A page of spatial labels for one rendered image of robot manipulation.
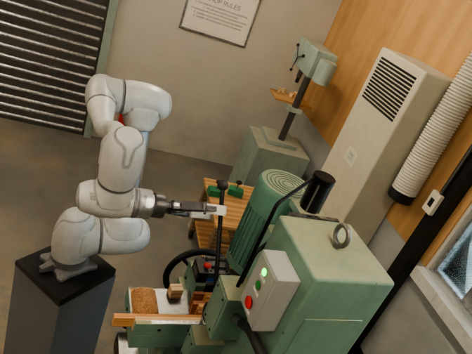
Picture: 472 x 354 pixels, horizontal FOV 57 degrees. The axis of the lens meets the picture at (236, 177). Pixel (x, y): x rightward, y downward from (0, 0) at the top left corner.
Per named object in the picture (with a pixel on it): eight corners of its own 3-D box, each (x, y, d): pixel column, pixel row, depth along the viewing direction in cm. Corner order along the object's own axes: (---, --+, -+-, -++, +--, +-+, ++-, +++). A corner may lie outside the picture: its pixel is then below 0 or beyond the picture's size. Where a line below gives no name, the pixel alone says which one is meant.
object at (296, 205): (305, 222, 121) (331, 171, 114) (317, 240, 115) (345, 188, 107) (281, 218, 118) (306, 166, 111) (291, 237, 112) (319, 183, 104)
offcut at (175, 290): (178, 291, 159) (181, 283, 158) (180, 298, 157) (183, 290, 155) (167, 291, 157) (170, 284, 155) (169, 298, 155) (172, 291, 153)
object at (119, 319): (290, 324, 164) (294, 317, 163) (292, 328, 163) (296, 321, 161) (112, 321, 138) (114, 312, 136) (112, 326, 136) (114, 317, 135)
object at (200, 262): (220, 263, 171) (225, 253, 169) (227, 284, 162) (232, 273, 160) (189, 261, 166) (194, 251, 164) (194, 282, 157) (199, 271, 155)
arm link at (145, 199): (133, 216, 121) (154, 218, 124) (137, 185, 123) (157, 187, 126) (127, 219, 129) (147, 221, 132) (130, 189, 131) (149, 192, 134)
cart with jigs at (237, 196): (258, 243, 364) (287, 180, 335) (277, 293, 316) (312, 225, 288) (182, 232, 342) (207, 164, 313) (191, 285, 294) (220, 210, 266)
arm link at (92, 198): (128, 227, 125) (139, 196, 118) (71, 222, 119) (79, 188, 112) (127, 201, 133) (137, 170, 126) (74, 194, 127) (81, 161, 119)
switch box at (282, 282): (260, 298, 108) (285, 250, 100) (274, 331, 100) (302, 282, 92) (239, 298, 105) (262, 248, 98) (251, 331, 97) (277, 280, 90)
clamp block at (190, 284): (216, 279, 177) (223, 262, 173) (224, 304, 166) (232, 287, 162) (182, 277, 171) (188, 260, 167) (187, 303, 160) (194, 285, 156)
